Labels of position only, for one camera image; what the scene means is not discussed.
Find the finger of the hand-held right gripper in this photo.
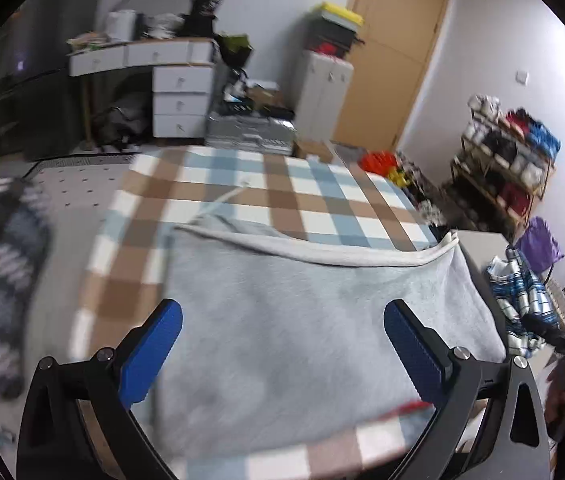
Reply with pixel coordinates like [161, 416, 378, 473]
[525, 313, 565, 362]

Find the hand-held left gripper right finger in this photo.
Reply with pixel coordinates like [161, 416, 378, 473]
[383, 299, 550, 480]

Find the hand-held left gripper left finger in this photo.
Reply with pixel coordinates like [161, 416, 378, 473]
[16, 299, 184, 480]

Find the grey hoodie with red print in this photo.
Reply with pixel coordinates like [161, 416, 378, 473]
[155, 185, 509, 459]

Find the blue plaid shirt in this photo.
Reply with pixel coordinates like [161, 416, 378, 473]
[485, 247, 565, 359]

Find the purple bag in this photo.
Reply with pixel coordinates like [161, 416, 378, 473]
[517, 216, 565, 274]

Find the grey storage cabinet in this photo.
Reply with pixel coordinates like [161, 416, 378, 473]
[455, 230, 514, 283]

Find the wooden shoe rack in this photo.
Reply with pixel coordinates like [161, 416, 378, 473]
[449, 105, 559, 242]

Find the orange plastic bag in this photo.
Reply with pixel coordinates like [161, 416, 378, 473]
[360, 150, 398, 175]

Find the collection of sneakers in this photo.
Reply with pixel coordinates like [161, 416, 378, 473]
[464, 94, 562, 217]

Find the checked tablecloth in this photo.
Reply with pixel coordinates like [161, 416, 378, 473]
[69, 146, 456, 480]

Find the small cardboard box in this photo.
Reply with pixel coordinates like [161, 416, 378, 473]
[293, 138, 336, 164]

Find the black backpack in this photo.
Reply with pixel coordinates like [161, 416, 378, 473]
[91, 92, 154, 152]

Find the silver suitcase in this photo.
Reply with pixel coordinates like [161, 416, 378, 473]
[205, 110, 297, 156]

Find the white desk with drawers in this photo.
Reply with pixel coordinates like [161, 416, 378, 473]
[68, 37, 216, 150]

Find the white locker cabinet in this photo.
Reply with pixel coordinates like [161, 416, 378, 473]
[293, 50, 354, 144]

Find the wooden door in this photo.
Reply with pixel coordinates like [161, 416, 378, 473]
[332, 0, 456, 154]

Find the green bag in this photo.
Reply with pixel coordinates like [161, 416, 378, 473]
[216, 33, 254, 67]

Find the dark grey fridge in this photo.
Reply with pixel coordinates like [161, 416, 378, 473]
[0, 0, 104, 161]

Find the white electric kettle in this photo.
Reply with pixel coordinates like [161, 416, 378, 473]
[107, 9, 136, 44]

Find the black paper bag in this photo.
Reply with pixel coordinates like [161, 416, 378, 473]
[184, 0, 224, 39]

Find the yellow shoe box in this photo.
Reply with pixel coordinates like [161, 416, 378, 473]
[314, 2, 365, 29]

